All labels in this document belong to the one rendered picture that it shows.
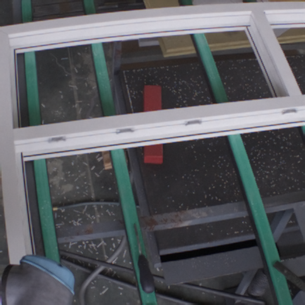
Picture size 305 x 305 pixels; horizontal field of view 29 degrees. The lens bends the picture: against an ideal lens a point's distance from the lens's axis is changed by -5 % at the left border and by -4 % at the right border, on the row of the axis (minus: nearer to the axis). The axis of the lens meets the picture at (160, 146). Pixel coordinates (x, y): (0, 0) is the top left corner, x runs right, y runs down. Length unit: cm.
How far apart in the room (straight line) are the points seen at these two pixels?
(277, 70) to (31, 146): 77
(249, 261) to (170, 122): 52
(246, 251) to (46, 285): 92
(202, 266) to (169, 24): 78
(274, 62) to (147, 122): 47
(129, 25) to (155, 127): 42
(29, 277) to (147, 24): 106
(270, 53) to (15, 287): 114
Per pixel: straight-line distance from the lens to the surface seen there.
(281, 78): 187
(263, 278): 200
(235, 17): 206
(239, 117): 176
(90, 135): 167
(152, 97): 213
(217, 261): 190
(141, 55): 229
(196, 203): 195
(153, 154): 199
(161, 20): 198
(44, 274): 117
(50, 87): 299
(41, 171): 167
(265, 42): 196
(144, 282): 148
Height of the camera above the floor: 227
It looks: 55 degrees down
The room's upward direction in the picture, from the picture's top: 8 degrees clockwise
